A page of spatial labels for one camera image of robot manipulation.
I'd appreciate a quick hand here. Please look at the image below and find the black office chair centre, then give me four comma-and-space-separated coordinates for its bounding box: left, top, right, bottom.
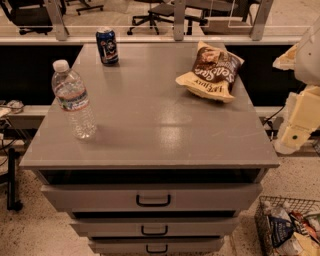
127, 0, 208, 40

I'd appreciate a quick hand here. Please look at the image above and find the black metal stand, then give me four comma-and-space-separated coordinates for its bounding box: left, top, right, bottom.
7, 148, 23, 212

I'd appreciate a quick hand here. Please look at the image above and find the top grey drawer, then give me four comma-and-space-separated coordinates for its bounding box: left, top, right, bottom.
41, 183, 262, 212

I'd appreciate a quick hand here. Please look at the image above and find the yellow snack bag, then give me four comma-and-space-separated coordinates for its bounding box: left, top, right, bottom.
293, 233, 320, 256

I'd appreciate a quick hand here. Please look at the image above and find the black cable right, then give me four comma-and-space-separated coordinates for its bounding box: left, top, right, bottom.
261, 105, 286, 141

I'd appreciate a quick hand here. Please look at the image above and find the clear plastic water bottle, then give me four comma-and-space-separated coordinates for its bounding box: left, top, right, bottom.
51, 59, 97, 140

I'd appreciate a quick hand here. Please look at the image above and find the red snack bag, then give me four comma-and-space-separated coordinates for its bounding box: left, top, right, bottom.
289, 211, 319, 242

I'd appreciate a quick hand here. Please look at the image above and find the grey drawer cabinet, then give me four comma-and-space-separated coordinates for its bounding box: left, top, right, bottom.
19, 42, 281, 256

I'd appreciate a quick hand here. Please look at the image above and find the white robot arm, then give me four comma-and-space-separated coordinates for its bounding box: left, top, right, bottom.
273, 18, 320, 154

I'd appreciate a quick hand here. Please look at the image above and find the black office chair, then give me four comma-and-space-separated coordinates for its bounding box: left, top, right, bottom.
127, 0, 208, 40
0, 0, 53, 35

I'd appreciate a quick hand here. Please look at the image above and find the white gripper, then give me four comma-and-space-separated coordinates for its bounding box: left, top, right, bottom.
274, 85, 320, 155

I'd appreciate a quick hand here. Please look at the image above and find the black office chair left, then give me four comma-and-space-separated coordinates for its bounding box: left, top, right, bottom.
0, 0, 53, 35

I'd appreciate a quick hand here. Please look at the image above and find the blue soda can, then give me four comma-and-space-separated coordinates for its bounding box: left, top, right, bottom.
96, 27, 119, 65

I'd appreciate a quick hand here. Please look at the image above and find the bottom grey drawer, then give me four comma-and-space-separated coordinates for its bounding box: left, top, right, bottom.
89, 237, 224, 254

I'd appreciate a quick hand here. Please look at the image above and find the middle grey drawer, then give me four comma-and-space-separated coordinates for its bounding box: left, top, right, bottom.
71, 217, 239, 238

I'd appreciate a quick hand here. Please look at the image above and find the wire mesh basket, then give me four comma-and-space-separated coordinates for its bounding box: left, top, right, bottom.
255, 196, 320, 256

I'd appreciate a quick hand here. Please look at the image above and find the dark blue snack bag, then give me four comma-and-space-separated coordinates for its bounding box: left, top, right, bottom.
269, 217, 294, 248

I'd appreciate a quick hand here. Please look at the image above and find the grey drawer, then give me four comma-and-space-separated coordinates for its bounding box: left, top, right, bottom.
89, 237, 224, 254
41, 183, 262, 212
71, 217, 239, 238

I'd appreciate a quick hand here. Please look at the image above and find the brown chip bag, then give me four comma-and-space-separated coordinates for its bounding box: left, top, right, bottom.
176, 41, 244, 103

